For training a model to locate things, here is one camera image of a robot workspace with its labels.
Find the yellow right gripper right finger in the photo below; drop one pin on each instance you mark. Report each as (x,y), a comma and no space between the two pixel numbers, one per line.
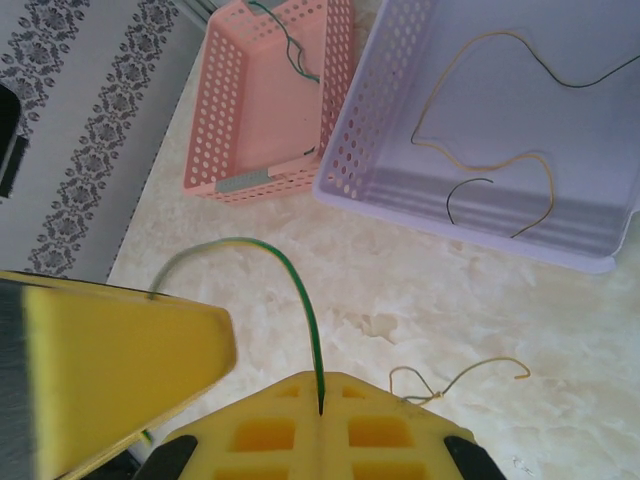
(350,405)

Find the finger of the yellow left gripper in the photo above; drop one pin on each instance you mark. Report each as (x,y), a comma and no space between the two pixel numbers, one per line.
(125,360)

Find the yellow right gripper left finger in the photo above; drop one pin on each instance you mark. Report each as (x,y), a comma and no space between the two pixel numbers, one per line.
(300,400)

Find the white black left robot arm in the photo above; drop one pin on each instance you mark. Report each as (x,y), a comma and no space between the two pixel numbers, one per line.
(7,115)

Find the grey basket label plate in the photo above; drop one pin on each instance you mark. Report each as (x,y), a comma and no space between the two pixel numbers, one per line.
(245,180)

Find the pink perforated plastic basket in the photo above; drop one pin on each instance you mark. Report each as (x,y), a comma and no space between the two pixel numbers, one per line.
(270,115)

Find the purple perforated plastic basket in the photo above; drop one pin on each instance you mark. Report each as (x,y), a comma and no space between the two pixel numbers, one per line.
(490,100)

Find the aluminium side rail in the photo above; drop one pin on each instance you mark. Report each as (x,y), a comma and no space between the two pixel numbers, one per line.
(200,4)

